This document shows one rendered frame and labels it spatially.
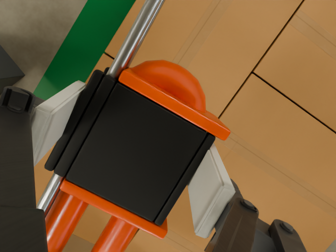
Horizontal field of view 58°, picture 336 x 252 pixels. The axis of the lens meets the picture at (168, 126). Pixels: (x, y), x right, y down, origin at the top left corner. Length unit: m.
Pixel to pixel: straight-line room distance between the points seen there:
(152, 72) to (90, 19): 1.31
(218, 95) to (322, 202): 0.52
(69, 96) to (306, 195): 1.03
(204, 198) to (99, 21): 1.36
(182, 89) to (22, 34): 1.42
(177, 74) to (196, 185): 0.07
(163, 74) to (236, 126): 0.79
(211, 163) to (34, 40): 1.43
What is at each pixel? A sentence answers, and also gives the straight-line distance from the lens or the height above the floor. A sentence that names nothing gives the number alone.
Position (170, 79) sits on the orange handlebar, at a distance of 0.19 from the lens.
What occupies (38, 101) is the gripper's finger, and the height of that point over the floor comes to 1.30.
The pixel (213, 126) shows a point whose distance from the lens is 0.18.
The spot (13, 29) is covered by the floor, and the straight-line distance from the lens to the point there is 1.60.
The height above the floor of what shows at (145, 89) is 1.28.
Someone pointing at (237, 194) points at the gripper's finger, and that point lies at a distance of 0.17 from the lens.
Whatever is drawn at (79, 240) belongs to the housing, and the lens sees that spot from 0.27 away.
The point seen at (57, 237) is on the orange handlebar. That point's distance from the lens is 0.23.
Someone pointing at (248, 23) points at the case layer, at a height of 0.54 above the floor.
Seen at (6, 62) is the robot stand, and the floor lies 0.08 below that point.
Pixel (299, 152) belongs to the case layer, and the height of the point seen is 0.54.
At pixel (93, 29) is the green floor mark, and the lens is 1.49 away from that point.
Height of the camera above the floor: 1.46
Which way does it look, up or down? 77 degrees down
